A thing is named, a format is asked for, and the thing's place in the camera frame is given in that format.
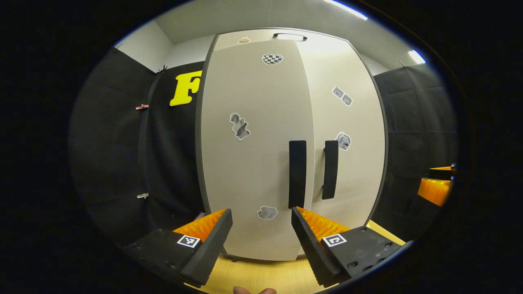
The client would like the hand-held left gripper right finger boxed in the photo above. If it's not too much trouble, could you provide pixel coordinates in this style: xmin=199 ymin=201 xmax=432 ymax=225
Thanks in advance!
xmin=291 ymin=206 xmax=406 ymax=288

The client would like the black door handle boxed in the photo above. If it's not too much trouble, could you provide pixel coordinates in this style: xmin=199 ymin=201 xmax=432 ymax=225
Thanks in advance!
xmin=322 ymin=140 xmax=339 ymax=200
xmin=288 ymin=140 xmax=307 ymax=209

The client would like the long ceiling light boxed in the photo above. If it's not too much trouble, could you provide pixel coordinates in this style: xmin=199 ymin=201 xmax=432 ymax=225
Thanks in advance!
xmin=323 ymin=0 xmax=369 ymax=21

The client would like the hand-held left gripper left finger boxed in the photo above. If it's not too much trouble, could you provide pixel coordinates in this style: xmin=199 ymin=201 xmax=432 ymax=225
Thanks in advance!
xmin=125 ymin=208 xmax=233 ymax=287

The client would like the white and grey cabinet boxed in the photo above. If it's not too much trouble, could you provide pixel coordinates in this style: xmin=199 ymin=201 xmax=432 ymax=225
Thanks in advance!
xmin=195 ymin=28 xmax=389 ymax=262

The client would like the white cabinet drawer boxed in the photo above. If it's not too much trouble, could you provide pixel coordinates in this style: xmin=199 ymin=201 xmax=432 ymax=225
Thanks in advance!
xmin=212 ymin=29 xmax=350 ymax=51

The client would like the white cabinet door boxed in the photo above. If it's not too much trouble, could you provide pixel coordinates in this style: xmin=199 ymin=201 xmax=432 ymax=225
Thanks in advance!
xmin=200 ymin=39 xmax=315 ymax=262
xmin=295 ymin=38 xmax=387 ymax=227

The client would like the black backdrop cloth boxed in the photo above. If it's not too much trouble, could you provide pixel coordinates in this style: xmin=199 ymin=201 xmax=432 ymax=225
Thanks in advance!
xmin=69 ymin=47 xmax=207 ymax=245
xmin=370 ymin=63 xmax=458 ymax=241

